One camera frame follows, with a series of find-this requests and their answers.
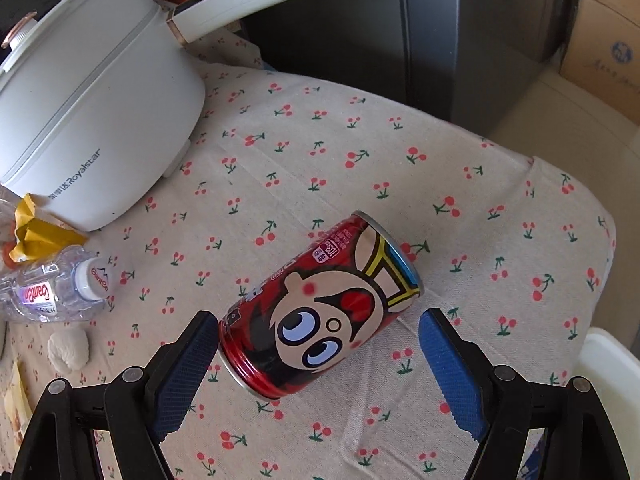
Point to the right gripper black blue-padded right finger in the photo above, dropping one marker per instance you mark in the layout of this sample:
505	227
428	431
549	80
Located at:
498	407

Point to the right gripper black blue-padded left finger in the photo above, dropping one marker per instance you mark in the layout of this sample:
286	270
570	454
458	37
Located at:
138	408

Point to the white tissue ball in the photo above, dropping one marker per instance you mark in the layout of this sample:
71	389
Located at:
68	350

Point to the beige bread ball pouch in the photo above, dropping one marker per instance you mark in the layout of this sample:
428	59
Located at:
16	412

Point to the clear plastic water bottle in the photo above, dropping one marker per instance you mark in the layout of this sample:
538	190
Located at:
70	286

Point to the red cartoon drink can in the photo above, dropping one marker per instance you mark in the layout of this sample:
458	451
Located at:
316	310

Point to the yellow foil snack wrapper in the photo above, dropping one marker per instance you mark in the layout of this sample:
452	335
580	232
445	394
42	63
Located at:
39	235

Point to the white plastic trash bin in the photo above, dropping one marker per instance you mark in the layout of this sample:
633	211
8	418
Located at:
614	372

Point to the cherry print tablecloth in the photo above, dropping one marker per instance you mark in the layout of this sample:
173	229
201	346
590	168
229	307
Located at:
365	213

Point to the glass jar with tangerines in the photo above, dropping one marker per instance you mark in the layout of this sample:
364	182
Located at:
5	239

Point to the white electric cooking pot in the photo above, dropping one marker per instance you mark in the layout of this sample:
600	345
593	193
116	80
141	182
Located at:
99	99

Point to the cardboard box with logo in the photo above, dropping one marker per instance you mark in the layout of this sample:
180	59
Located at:
602	57

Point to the grey refrigerator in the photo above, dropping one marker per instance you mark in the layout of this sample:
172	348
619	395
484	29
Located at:
463	61

